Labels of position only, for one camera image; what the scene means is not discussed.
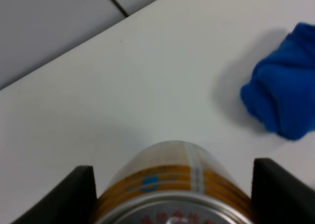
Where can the blue bundled cloth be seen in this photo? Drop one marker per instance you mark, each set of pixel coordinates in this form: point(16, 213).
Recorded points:
point(281, 91)

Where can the gold Red Bull can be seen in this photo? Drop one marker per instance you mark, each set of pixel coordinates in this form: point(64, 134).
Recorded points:
point(173, 182)

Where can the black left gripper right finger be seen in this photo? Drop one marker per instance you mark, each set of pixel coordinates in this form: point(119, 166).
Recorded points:
point(278, 197)

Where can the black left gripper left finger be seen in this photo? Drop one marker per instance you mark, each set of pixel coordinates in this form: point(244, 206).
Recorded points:
point(72, 201)

